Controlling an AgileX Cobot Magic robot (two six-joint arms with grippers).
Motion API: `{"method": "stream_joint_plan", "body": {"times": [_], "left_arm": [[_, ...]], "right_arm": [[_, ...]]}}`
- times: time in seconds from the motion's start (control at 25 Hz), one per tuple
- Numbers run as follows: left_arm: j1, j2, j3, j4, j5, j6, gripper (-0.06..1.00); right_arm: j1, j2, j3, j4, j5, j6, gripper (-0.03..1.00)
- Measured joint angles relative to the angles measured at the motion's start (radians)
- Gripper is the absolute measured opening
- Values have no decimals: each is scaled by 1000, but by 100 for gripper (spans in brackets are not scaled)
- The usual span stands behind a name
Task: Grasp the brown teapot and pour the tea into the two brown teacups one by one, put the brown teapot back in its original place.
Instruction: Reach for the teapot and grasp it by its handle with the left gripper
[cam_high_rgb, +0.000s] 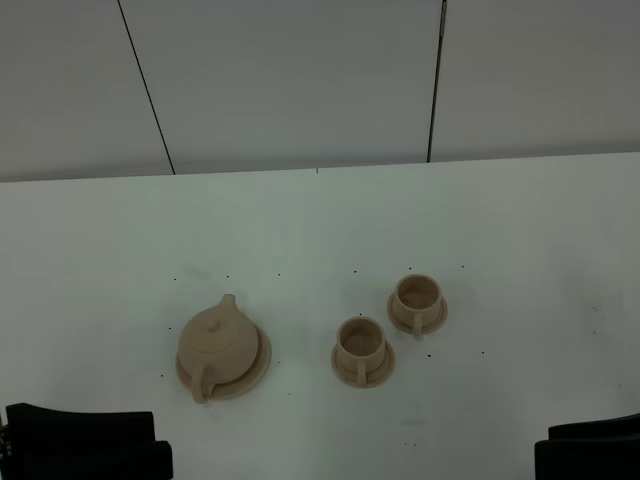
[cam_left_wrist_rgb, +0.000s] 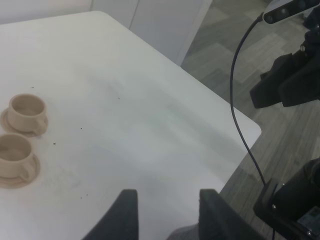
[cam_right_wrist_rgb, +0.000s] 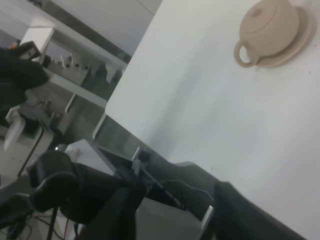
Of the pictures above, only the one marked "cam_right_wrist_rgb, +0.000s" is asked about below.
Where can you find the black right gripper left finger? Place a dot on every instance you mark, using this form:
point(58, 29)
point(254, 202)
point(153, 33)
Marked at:
point(117, 218)

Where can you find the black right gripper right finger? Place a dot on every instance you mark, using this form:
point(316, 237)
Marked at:
point(236, 218)

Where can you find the tan ceramic teapot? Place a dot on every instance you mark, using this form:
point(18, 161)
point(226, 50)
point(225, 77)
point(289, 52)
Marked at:
point(267, 28)

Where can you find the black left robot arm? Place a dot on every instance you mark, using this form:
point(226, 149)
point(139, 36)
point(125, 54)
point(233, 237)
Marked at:
point(101, 206)

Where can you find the tan round teapot saucer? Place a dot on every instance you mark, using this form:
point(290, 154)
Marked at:
point(306, 31)

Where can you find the white shelving unit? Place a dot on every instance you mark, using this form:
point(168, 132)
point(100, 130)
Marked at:
point(69, 61)

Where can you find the white table frame leg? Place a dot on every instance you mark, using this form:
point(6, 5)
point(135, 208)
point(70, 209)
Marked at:
point(99, 125)

